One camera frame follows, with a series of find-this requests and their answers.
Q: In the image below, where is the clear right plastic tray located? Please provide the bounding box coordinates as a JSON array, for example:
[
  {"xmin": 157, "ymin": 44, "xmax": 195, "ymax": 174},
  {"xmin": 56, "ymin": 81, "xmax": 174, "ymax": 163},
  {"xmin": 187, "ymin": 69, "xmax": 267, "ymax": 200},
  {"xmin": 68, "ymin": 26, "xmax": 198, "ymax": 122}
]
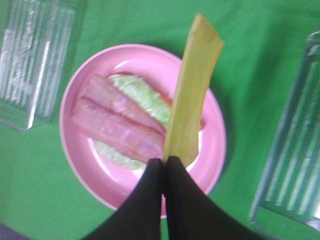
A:
[{"xmin": 249, "ymin": 32, "xmax": 320, "ymax": 240}]

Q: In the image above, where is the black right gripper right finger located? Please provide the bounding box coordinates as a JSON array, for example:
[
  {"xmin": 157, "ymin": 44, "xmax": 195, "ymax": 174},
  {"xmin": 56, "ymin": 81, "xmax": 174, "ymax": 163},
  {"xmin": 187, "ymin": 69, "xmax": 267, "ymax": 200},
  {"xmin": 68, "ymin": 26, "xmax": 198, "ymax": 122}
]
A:
[{"xmin": 165, "ymin": 156, "xmax": 260, "ymax": 240}]

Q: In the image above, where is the clear plastic tray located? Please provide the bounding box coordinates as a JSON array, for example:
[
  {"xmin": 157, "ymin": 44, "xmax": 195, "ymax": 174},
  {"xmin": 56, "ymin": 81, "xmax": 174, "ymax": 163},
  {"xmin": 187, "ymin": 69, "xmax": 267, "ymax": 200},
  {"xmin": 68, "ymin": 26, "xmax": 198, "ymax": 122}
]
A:
[
  {"xmin": 0, "ymin": 0, "xmax": 87, "ymax": 132},
  {"xmin": 249, "ymin": 32, "xmax": 320, "ymax": 240}
]

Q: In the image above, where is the yellow cheese slice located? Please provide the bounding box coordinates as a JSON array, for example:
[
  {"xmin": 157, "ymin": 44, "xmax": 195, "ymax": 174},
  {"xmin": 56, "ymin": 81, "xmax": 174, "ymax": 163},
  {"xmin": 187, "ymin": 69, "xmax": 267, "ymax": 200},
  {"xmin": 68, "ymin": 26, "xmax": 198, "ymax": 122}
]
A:
[{"xmin": 162, "ymin": 13, "xmax": 225, "ymax": 166}]

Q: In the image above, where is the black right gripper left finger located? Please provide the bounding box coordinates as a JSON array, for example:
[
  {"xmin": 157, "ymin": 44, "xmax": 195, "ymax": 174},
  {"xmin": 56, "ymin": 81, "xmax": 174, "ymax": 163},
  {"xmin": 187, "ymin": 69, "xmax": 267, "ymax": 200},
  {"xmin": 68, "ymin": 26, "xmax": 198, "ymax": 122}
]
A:
[{"xmin": 84, "ymin": 158, "xmax": 163, "ymax": 240}]

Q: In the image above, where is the clear left plastic tray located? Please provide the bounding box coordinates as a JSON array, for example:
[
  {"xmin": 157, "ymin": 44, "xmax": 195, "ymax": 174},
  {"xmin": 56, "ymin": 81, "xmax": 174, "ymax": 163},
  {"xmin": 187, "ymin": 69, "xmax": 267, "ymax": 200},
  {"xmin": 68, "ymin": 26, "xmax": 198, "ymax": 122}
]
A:
[{"xmin": 0, "ymin": 0, "xmax": 87, "ymax": 132}]

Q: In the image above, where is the bread slice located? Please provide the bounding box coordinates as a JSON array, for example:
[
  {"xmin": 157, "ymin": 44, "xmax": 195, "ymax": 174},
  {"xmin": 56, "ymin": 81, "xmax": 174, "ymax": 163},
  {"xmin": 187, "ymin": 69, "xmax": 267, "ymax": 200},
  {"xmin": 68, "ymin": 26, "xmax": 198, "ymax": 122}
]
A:
[{"xmin": 162, "ymin": 94, "xmax": 203, "ymax": 167}]

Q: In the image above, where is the green lettuce leaf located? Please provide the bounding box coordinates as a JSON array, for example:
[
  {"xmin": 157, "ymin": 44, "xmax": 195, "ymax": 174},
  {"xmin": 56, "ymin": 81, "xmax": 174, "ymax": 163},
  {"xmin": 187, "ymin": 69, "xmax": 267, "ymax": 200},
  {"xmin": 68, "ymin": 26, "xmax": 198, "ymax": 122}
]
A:
[{"xmin": 93, "ymin": 74, "xmax": 171, "ymax": 170}]

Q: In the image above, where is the bacon strip tray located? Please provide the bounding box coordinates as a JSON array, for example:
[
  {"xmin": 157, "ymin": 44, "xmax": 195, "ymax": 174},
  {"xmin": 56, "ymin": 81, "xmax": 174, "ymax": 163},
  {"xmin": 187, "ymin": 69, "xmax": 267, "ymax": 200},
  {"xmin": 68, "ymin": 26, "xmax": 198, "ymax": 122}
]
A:
[
  {"xmin": 71, "ymin": 98, "xmax": 165, "ymax": 163},
  {"xmin": 78, "ymin": 75, "xmax": 166, "ymax": 134}
]

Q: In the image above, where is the green tablecloth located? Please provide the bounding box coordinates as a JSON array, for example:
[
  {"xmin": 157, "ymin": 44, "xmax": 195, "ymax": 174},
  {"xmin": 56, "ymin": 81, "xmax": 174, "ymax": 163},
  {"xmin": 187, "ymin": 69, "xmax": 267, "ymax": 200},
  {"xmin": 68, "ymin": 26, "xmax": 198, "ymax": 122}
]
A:
[{"xmin": 0, "ymin": 0, "xmax": 320, "ymax": 240}]

